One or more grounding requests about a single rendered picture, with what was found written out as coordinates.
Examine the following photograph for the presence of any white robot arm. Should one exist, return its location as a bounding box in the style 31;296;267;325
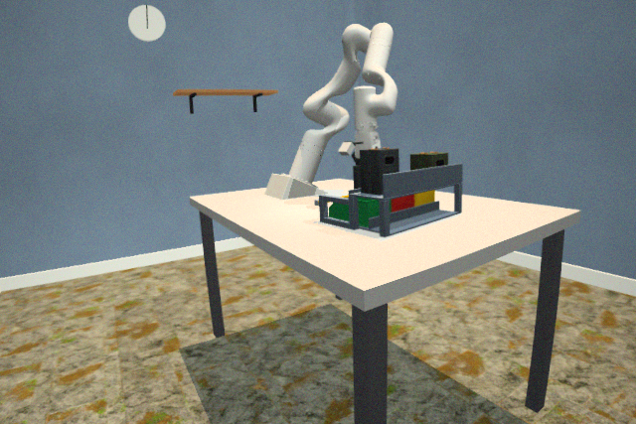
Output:
281;23;398;189

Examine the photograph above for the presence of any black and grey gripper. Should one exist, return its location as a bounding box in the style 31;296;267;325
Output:
352;131;381;166

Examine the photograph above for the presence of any red bin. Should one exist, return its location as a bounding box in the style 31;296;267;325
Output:
392;195;414;212

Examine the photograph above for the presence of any dark grey metal shelf rack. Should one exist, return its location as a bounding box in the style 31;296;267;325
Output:
314;163;462;237

